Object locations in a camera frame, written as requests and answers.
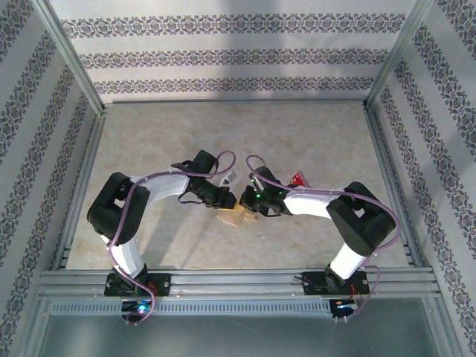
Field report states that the beige card holder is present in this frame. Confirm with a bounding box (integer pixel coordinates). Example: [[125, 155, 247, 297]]
[[215, 206, 260, 227]]

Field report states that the red credit card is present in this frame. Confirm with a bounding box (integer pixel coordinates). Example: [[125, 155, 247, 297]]
[[289, 171, 309, 188]]

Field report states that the grey metal panel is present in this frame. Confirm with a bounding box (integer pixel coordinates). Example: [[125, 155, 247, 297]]
[[36, 314, 440, 357]]

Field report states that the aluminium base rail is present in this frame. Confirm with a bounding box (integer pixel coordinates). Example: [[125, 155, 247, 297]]
[[36, 270, 440, 298]]

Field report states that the aluminium wall-side table rail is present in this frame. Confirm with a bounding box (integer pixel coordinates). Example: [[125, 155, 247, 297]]
[[111, 97, 367, 106]]

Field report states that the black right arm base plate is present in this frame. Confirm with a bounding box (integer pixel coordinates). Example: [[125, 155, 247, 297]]
[[301, 271, 370, 297]]

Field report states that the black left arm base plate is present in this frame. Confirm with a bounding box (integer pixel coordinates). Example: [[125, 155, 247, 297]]
[[103, 272, 172, 298]]

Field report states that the grey slotted cable duct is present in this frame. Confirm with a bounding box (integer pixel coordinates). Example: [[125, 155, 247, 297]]
[[50, 299, 334, 316]]

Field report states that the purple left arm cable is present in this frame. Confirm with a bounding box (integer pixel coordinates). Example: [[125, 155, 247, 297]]
[[107, 149, 238, 325]]

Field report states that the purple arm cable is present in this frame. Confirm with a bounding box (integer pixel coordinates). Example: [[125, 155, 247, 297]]
[[107, 149, 238, 325], [245, 154, 399, 324]]

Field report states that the aluminium side table rail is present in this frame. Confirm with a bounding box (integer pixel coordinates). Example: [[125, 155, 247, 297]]
[[362, 103, 432, 268], [51, 106, 109, 271]]

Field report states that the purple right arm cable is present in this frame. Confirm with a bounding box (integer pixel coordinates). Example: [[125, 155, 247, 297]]
[[245, 154, 399, 324]]

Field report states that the aluminium frame post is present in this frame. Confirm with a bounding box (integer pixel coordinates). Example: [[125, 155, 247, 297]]
[[31, 0, 109, 115], [366, 0, 434, 109]]

